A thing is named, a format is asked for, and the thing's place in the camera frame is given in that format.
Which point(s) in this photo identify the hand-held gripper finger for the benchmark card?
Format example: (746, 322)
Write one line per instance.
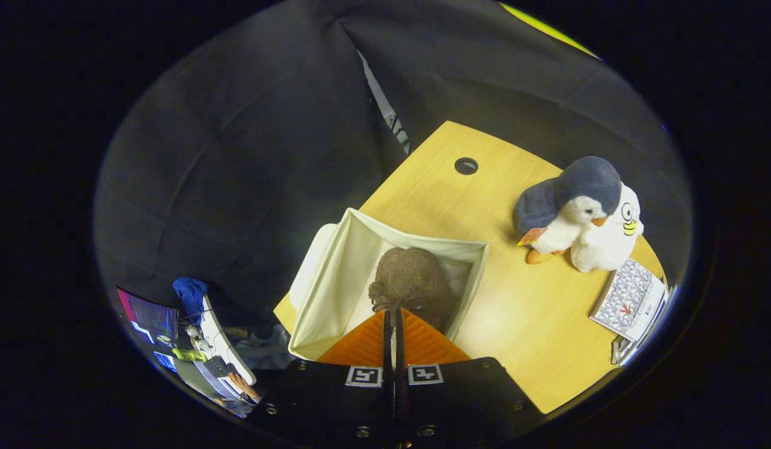
(400, 399)
(388, 399)

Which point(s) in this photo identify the brown fuzzy shoe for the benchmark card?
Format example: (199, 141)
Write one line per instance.
(410, 274)

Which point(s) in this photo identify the beige fabric storage box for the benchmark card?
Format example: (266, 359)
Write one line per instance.
(342, 280)

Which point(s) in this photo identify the white flat panel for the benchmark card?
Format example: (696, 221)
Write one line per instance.
(226, 349)

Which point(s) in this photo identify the blue cloth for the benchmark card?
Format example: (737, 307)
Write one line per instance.
(191, 296)

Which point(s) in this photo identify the black bordered book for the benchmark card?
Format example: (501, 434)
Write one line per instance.
(622, 350)

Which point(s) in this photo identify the grey patterned book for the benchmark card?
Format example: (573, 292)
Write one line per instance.
(629, 299)

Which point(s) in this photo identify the white duck plush toy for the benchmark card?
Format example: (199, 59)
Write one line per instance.
(610, 243)

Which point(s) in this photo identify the grey penguin plush toy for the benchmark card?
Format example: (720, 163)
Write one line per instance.
(585, 184)

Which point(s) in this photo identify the white metal frame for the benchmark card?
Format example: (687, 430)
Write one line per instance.
(385, 109)

